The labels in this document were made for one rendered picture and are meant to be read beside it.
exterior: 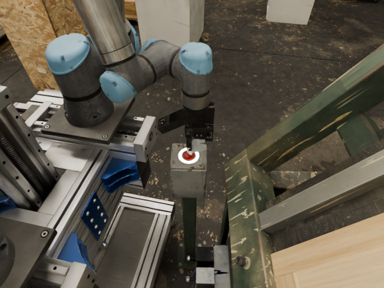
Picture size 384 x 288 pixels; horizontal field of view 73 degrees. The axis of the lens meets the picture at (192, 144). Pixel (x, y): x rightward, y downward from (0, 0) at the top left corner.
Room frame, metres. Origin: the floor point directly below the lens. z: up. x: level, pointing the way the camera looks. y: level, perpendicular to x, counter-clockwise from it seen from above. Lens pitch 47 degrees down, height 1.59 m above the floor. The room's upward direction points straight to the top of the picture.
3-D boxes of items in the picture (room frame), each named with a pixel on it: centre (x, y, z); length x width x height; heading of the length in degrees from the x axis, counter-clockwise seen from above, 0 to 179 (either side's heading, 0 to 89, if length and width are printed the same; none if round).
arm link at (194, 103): (0.55, -0.01, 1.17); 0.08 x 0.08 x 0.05
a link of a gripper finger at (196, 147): (0.53, -0.01, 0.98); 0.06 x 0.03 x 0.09; 89
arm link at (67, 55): (0.65, 0.33, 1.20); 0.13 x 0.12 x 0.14; 142
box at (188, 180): (0.55, 0.01, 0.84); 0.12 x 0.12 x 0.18; 88
